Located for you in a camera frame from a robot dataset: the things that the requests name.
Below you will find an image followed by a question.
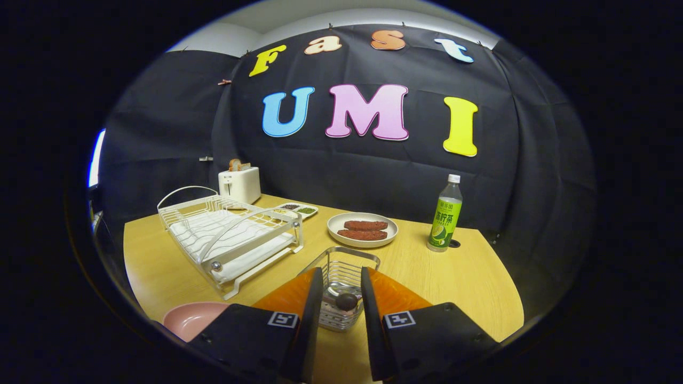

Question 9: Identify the white plate with meat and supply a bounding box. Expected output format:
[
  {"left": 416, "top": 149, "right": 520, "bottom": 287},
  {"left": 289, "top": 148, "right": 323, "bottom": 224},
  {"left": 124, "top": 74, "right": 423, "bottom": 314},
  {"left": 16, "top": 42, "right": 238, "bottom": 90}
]
[{"left": 327, "top": 212, "right": 399, "bottom": 249}]

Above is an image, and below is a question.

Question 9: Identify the white toaster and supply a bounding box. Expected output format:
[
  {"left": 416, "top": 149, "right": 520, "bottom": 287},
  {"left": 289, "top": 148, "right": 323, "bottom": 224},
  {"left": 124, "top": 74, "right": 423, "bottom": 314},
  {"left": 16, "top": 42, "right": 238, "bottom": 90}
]
[{"left": 218, "top": 166, "right": 262, "bottom": 205}]

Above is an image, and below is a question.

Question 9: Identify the black backdrop cloth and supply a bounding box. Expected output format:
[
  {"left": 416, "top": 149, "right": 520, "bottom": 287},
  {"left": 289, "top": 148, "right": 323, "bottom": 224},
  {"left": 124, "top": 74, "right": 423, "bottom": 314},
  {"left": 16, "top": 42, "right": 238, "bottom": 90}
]
[{"left": 99, "top": 24, "right": 597, "bottom": 321}]

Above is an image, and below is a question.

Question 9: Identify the silver wire basket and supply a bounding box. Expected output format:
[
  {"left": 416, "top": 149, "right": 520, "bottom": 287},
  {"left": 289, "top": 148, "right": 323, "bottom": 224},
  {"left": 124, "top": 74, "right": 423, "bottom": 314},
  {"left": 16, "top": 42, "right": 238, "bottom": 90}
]
[{"left": 299, "top": 246, "right": 381, "bottom": 332}]

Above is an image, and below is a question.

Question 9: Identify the white divided bean tray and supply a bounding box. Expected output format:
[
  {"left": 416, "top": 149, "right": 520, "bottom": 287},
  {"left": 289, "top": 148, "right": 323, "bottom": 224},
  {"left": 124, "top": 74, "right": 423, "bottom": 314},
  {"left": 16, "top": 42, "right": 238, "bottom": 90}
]
[{"left": 276, "top": 202, "right": 319, "bottom": 220}]

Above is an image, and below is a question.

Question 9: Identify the pink plate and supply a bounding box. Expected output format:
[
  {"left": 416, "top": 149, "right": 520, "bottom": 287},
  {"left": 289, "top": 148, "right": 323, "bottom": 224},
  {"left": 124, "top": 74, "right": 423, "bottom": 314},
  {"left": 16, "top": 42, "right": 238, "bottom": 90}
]
[{"left": 162, "top": 301, "right": 231, "bottom": 343}]

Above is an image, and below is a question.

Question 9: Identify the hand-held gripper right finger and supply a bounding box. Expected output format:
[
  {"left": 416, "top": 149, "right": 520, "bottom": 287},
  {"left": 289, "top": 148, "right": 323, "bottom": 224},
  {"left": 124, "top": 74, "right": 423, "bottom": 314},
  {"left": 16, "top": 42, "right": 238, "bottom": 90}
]
[{"left": 360, "top": 266, "right": 501, "bottom": 383}]

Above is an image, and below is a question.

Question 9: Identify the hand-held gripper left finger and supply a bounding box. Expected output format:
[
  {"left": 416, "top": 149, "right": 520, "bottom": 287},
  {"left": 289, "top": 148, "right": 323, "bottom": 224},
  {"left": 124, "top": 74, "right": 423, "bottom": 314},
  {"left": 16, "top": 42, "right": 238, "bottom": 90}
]
[{"left": 184, "top": 267, "right": 325, "bottom": 383}]

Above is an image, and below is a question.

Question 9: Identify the green label drink bottle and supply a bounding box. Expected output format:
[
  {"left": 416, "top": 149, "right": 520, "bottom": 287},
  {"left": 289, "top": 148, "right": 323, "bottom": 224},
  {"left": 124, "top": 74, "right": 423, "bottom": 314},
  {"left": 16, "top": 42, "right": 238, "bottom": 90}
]
[{"left": 427, "top": 174, "right": 464, "bottom": 253}]

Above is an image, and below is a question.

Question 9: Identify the white wire dish rack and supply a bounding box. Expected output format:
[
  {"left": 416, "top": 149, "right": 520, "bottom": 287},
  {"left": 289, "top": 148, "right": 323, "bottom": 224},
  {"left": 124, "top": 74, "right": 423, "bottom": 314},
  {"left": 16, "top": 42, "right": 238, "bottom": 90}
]
[{"left": 157, "top": 186, "right": 305, "bottom": 301}]

